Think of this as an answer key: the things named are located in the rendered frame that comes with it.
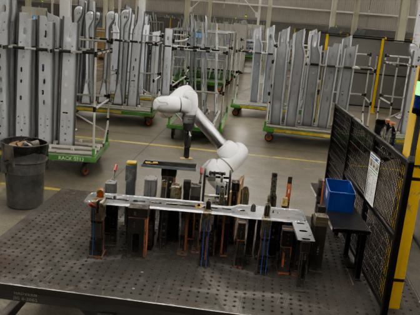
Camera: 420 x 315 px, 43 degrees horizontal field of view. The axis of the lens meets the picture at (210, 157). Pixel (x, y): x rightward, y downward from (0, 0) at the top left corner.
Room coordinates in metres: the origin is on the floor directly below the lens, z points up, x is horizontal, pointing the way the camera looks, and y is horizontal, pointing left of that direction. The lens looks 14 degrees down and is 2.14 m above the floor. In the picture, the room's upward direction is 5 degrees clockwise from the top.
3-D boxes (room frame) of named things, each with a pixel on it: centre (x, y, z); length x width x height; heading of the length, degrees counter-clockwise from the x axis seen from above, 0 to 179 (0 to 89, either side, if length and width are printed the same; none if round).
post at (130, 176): (3.54, 0.53, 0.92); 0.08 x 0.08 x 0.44; 89
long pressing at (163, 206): (3.19, 0.06, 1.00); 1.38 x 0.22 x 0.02; 89
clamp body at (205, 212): (3.02, -0.01, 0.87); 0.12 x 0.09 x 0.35; 179
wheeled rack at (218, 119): (10.31, 0.25, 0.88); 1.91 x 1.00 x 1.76; 176
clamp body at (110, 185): (3.37, 0.63, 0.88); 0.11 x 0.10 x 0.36; 179
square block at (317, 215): (3.05, -0.69, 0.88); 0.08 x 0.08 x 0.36; 89
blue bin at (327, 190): (3.36, -0.86, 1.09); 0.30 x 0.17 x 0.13; 174
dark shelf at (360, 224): (3.38, -0.86, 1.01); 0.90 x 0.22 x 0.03; 179
